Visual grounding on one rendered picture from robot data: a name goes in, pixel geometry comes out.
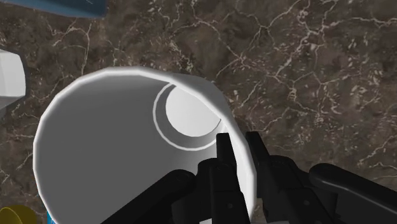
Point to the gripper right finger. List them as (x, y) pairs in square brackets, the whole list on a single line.
[(288, 192)]

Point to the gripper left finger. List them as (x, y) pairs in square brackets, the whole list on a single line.
[(223, 186)]

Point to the white cup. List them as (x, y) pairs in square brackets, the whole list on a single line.
[(102, 149)]

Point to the yellow round object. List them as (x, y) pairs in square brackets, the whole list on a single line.
[(15, 215)]

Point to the white faceted object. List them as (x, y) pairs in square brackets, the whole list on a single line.
[(11, 79)]

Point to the blue box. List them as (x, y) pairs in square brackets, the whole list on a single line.
[(59, 7)]

